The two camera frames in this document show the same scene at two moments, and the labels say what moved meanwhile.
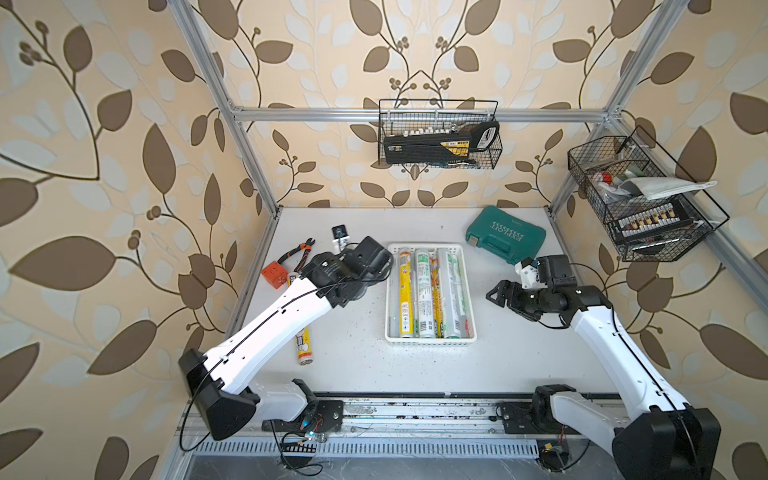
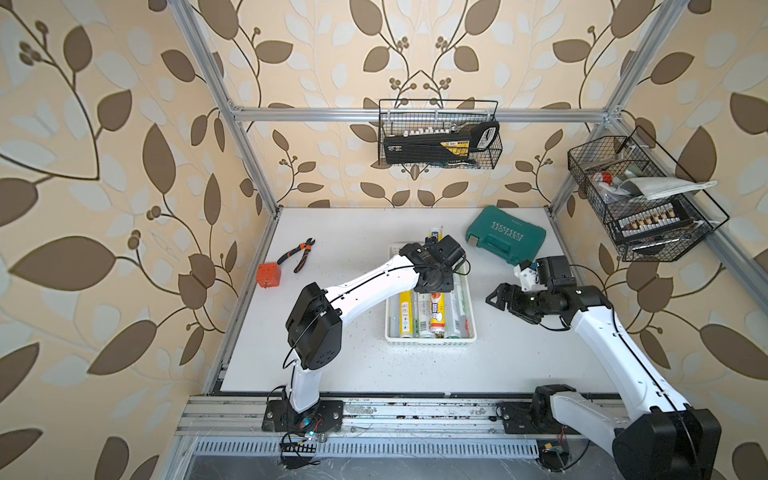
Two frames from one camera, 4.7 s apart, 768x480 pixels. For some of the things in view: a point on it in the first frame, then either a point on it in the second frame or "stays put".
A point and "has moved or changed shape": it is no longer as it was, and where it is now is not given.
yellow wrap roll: x=406 y=293 stays put
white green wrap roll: x=464 y=307 stays put
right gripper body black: x=528 y=302 stays put
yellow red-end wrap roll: x=303 y=340 has moved or changed shape
